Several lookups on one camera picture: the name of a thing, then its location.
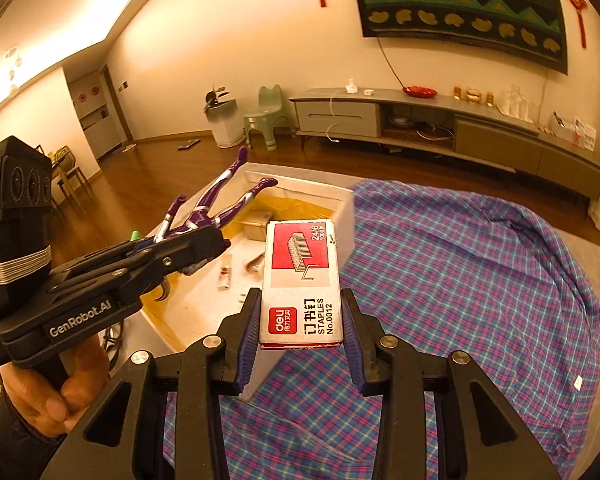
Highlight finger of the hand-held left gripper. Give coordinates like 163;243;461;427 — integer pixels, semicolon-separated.
54;224;232;307
50;237;161;286

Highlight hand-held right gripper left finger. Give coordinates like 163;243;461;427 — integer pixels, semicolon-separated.
40;287;263;480

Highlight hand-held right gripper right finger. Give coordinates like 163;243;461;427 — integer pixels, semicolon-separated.
341;287;563;480

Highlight purple action figure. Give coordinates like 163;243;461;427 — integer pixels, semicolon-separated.
130;146;279;303

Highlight gold metal tin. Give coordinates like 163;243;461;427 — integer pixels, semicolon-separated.
237;211;272;240

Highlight red staple box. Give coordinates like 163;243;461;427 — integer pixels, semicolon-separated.
258;219;343;351

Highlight white foam box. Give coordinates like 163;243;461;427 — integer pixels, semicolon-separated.
140;162;356;401

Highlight person's left forearm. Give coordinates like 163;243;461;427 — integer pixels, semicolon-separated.
0;410;58;480

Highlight person's left hand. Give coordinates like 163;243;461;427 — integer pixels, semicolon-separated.
0;330;112;437

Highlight wooden chair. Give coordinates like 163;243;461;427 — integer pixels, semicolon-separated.
32;144;88;206

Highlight blue plaid cloth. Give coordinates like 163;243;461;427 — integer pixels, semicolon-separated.
162;177;600;480

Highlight potted plant white pot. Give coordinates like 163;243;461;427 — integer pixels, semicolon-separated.
202;85;246;148

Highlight grey double door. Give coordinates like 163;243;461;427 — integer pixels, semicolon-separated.
64;64;133;161

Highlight white ceiling lamp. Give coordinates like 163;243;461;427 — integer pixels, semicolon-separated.
2;47;21;93

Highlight green plastic chair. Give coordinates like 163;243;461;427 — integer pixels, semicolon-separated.
242;85;297;150

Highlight grey TV cabinet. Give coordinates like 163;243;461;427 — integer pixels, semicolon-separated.
289;87;600;211

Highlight cluster of clear glasses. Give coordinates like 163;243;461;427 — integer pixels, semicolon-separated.
500;85;536;121

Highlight white box of papers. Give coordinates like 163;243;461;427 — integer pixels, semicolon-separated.
549;111;598;151

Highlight black cable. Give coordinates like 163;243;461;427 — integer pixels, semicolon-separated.
102;320;127;357

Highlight white hanging cable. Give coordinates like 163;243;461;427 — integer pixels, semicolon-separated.
326;92;342;142

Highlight dark patterned wall hanging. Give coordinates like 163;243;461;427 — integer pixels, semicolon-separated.
347;0;571;77

